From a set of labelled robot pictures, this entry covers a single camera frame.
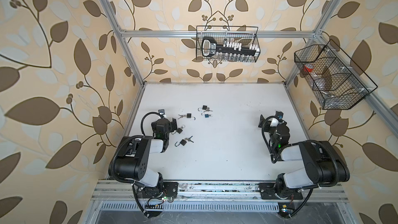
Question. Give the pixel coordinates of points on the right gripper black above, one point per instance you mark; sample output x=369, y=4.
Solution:
x=264, y=121

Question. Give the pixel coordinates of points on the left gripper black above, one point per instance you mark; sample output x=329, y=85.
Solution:
x=173, y=125

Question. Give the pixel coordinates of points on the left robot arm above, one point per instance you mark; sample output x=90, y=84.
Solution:
x=130, y=164

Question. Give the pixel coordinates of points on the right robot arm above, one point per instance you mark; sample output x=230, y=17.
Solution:
x=323, y=166

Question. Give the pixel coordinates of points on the black padlock front keys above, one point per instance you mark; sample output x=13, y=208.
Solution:
x=184, y=141

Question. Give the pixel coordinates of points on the black padlock with keys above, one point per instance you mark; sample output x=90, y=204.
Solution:
x=188, y=116

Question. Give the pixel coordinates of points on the clear plastic bag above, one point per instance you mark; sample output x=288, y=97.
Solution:
x=332, y=99

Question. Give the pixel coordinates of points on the red capped item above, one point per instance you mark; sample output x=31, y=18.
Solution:
x=308, y=68

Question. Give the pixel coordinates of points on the black socket set holder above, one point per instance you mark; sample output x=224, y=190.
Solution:
x=210, y=47

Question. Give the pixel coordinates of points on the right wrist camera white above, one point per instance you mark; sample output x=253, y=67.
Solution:
x=273, y=122

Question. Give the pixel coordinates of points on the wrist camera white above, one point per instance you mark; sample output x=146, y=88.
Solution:
x=273, y=122
x=162, y=113

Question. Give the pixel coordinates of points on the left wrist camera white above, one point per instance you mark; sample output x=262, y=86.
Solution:
x=162, y=113

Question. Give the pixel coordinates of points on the side wire basket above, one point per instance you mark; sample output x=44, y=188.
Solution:
x=335, y=70

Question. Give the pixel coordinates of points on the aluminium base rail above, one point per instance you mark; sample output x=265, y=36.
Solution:
x=197, y=196

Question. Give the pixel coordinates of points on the back wire basket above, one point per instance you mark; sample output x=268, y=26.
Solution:
x=243, y=34

